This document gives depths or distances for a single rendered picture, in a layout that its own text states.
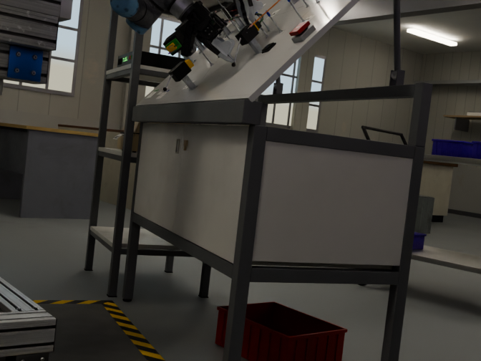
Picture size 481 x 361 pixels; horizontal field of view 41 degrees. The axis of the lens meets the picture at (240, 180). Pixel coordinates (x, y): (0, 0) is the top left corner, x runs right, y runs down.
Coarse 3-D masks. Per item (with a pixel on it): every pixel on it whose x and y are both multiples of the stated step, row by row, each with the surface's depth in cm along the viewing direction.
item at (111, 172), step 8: (64, 128) 800; (72, 128) 780; (80, 128) 762; (88, 128) 744; (96, 128) 727; (112, 136) 693; (112, 144) 691; (104, 160) 706; (112, 160) 689; (104, 168) 704; (112, 168) 688; (104, 176) 703; (112, 176) 687; (104, 184) 702; (112, 184) 686; (128, 184) 657; (104, 192) 701; (112, 192) 684; (128, 192) 656; (104, 200) 700; (112, 200) 683; (128, 200) 655; (128, 208) 654
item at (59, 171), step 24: (0, 144) 566; (24, 144) 520; (48, 144) 514; (72, 144) 527; (96, 144) 540; (0, 168) 617; (24, 168) 505; (48, 168) 516; (72, 168) 529; (0, 192) 619; (24, 192) 506; (48, 192) 518; (72, 192) 531; (24, 216) 508; (48, 216) 521; (72, 216) 534
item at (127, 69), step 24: (216, 0) 312; (120, 72) 306; (144, 72) 287; (96, 168) 337; (120, 168) 289; (96, 192) 338; (120, 192) 287; (96, 216) 339; (120, 216) 288; (120, 240) 289; (144, 240) 310; (168, 264) 358
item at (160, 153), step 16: (144, 128) 277; (160, 128) 255; (176, 128) 237; (144, 144) 275; (160, 144) 253; (176, 144) 235; (144, 160) 273; (160, 160) 252; (176, 160) 234; (144, 176) 271; (160, 176) 250; (176, 176) 233; (144, 192) 269; (160, 192) 248; (176, 192) 231; (144, 208) 267; (160, 208) 247; (160, 224) 245
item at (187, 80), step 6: (180, 66) 226; (186, 66) 227; (168, 72) 228; (174, 72) 225; (180, 72) 226; (186, 72) 227; (174, 78) 228; (180, 78) 226; (186, 78) 228; (186, 84) 230; (192, 84) 230
